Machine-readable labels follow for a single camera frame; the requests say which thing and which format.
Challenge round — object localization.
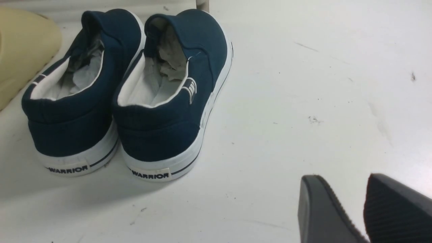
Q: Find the left navy slip-on shoe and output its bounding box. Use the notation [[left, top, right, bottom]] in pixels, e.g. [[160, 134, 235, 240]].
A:
[[21, 9, 145, 177]]

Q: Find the right navy slip-on shoe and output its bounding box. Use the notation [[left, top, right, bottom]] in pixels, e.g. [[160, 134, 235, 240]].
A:
[[113, 9, 233, 183]]

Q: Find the right olive foam slipper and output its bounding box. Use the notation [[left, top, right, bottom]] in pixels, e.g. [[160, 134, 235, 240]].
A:
[[0, 6, 62, 110]]

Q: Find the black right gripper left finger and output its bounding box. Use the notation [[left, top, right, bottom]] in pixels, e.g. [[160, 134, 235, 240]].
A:
[[298, 175, 369, 243]]

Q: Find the navy slip-on shoe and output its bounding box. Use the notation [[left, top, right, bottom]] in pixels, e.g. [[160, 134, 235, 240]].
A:
[[113, 9, 233, 183], [21, 9, 145, 177]]

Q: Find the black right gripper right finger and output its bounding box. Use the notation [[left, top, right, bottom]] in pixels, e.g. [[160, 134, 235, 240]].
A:
[[363, 173, 432, 243]]

